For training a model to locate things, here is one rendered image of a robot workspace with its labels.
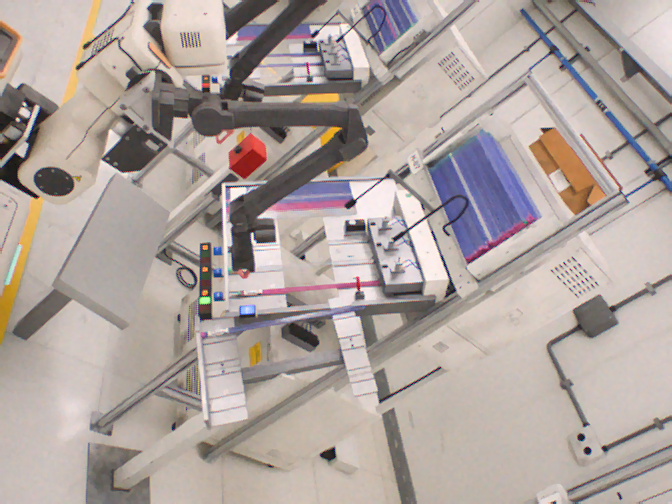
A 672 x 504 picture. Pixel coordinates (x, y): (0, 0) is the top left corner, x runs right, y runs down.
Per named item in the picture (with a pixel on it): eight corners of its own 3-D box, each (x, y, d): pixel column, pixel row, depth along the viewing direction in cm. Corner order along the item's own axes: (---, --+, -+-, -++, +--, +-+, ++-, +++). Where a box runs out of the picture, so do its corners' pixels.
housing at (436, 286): (420, 308, 215) (426, 281, 205) (391, 216, 249) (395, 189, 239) (442, 306, 216) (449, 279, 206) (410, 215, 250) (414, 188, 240)
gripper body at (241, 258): (253, 246, 185) (252, 228, 179) (255, 271, 177) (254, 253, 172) (231, 248, 184) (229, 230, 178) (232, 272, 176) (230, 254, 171)
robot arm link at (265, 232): (232, 199, 172) (232, 215, 165) (272, 197, 174) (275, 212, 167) (235, 235, 179) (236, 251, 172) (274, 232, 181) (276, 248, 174)
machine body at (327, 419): (164, 438, 245) (273, 365, 221) (172, 305, 294) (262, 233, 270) (280, 476, 284) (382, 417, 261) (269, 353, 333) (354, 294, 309)
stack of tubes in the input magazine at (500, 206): (465, 261, 203) (535, 215, 193) (426, 168, 239) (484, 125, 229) (484, 277, 211) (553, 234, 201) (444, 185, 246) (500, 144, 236)
